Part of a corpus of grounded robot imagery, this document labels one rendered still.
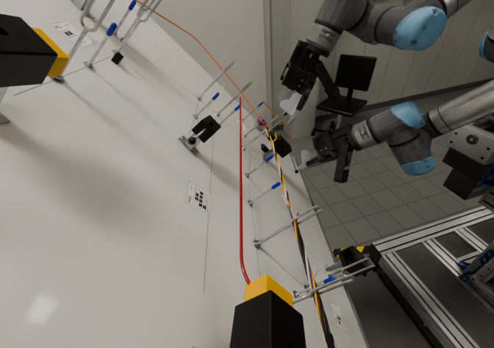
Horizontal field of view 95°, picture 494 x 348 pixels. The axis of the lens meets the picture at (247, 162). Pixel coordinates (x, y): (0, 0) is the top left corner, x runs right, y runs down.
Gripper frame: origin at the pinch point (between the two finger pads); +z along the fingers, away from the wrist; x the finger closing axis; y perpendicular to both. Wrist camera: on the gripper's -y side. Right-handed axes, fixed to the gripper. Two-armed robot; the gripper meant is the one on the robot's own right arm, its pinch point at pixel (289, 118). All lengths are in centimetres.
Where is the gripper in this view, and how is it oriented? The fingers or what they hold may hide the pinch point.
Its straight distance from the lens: 71.4
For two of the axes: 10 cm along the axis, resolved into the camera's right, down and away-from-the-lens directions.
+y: -9.3, -3.4, -1.6
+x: -0.4, 5.2, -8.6
